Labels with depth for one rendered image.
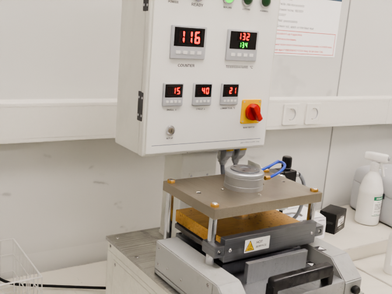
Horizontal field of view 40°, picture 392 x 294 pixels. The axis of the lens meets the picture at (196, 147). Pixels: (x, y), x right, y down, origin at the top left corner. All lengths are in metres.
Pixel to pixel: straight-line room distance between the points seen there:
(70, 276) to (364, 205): 1.01
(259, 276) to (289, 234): 0.11
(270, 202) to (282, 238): 0.08
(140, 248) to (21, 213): 0.38
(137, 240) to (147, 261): 0.11
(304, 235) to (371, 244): 0.71
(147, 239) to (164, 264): 0.20
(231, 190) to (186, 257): 0.16
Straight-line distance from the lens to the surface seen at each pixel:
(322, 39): 1.88
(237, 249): 0.99
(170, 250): 1.04
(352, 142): 2.09
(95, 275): 1.49
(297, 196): 1.07
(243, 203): 0.99
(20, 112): 1.33
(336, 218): 1.79
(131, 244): 1.23
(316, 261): 1.13
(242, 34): 1.17
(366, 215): 1.93
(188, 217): 1.08
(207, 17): 1.12
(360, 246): 1.75
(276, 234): 1.04
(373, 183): 1.90
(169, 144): 1.11
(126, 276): 1.21
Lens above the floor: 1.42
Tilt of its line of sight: 13 degrees down
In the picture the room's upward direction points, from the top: 5 degrees clockwise
